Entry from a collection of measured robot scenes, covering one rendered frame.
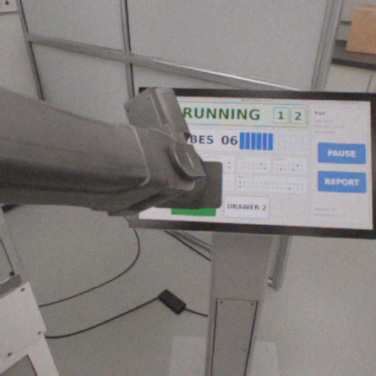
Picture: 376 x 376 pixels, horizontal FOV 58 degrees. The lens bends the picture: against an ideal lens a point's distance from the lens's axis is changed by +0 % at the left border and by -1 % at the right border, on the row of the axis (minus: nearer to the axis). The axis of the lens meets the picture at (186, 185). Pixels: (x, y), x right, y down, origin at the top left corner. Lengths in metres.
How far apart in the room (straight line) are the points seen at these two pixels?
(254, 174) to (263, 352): 1.06
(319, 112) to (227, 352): 0.83
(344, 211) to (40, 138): 0.65
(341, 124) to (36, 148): 0.68
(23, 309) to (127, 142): 0.52
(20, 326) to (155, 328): 1.05
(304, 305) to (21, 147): 1.78
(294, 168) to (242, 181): 0.11
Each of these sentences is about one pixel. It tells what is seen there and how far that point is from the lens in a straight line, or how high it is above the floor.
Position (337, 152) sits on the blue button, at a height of 1.10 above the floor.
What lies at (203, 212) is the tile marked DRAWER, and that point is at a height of 0.99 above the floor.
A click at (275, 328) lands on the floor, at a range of 1.77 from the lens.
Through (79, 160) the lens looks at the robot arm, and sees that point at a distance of 0.21.
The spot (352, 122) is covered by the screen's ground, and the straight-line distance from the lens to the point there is 0.81.
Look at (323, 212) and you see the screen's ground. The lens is 0.75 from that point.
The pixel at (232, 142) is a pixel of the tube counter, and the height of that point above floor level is 1.11.
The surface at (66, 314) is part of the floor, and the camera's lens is 1.87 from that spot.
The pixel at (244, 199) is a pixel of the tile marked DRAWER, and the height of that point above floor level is 1.02.
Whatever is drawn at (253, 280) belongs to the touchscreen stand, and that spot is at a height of 0.70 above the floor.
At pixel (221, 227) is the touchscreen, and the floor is 0.97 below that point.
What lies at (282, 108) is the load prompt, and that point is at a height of 1.17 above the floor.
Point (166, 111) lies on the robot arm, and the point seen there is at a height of 1.29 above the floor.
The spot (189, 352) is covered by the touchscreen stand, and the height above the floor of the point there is 0.04.
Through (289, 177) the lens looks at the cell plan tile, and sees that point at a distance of 0.74.
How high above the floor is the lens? 1.42
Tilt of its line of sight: 33 degrees down
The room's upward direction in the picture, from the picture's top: straight up
